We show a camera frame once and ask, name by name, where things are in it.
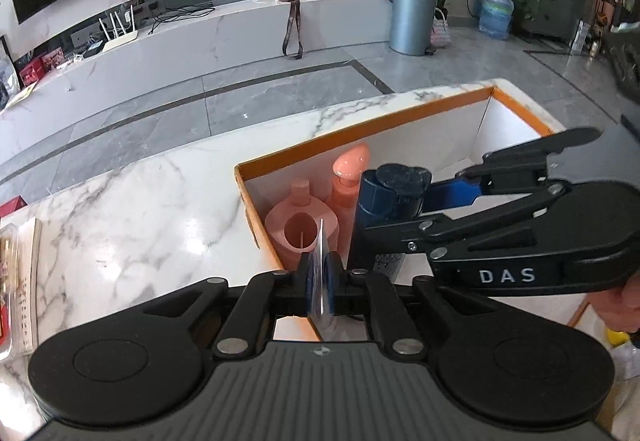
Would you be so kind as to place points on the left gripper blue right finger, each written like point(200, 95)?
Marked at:
point(344, 291)

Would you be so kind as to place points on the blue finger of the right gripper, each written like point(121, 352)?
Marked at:
point(410, 236)
point(452, 193)

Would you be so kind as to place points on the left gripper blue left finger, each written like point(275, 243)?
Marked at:
point(292, 290)

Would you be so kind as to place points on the white Nivea cream tube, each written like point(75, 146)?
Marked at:
point(320, 307)

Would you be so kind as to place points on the black shower gel tube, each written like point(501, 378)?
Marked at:
point(389, 193)

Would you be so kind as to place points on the pink toothbrush holder cup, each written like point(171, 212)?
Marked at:
point(293, 225)

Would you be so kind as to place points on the pink pump lotion bottle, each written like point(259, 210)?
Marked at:
point(347, 170)

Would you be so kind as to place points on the yellow tape measure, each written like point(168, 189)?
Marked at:
point(616, 338)

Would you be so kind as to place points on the person right hand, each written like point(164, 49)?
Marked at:
point(618, 307)

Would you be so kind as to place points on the orange cardboard storage box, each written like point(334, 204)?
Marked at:
point(443, 129)

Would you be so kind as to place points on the woven small basket bag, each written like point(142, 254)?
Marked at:
point(440, 35)

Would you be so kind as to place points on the blue water jug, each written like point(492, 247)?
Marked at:
point(495, 18)

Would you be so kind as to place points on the grey metal trash bin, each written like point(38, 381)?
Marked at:
point(411, 26)

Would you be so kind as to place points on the grey drawer cabinet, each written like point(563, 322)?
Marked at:
point(557, 19)

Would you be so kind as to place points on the stack of books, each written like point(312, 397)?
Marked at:
point(19, 265)

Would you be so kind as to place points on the white wifi router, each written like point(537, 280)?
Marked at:
point(119, 28)

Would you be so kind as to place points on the brown camera with strap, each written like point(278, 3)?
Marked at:
point(294, 22)

